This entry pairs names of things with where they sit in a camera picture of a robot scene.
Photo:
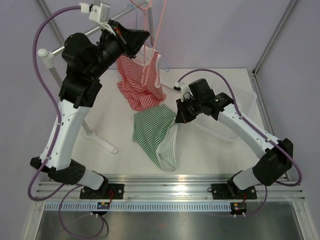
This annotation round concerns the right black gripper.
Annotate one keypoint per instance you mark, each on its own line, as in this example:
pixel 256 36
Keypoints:
pixel 182 117

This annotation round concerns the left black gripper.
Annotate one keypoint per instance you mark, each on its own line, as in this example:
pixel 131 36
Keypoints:
pixel 131 40

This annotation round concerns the pink wire hanger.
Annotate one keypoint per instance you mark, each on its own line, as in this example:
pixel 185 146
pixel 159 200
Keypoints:
pixel 153 37

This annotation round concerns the green striped tank top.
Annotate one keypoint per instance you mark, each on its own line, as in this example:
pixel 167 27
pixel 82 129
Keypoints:
pixel 155 131

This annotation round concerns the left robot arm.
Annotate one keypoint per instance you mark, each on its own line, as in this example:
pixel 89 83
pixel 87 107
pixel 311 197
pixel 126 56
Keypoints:
pixel 86 63

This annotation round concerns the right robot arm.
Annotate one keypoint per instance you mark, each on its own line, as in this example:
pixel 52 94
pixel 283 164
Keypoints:
pixel 274 155

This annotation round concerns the red striped tank top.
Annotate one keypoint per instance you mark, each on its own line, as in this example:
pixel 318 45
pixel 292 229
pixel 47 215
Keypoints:
pixel 140 80

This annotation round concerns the white metal clothes rack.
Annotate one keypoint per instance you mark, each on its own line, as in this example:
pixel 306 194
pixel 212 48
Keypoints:
pixel 47 58

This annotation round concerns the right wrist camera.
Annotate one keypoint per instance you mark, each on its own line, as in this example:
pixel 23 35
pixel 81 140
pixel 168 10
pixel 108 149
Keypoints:
pixel 181 87

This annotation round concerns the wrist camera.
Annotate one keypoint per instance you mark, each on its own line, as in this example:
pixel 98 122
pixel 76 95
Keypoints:
pixel 97 13
pixel 181 87

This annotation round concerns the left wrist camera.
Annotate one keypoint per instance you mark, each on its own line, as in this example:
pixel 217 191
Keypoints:
pixel 97 13

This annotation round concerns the left aluminium frame post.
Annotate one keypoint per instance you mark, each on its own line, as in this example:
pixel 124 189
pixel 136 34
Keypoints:
pixel 48 20

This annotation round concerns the aluminium frame post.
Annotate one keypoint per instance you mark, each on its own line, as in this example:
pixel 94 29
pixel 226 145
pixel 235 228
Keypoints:
pixel 48 20
pixel 275 35

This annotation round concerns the aluminium mounting rail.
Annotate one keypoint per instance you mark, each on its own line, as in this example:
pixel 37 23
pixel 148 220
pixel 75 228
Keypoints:
pixel 191 188

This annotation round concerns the white slotted cable duct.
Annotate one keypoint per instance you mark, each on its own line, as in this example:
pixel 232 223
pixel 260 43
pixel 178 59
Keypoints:
pixel 142 207

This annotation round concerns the right aluminium frame post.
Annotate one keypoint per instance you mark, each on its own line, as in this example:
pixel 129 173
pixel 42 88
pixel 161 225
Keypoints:
pixel 275 35

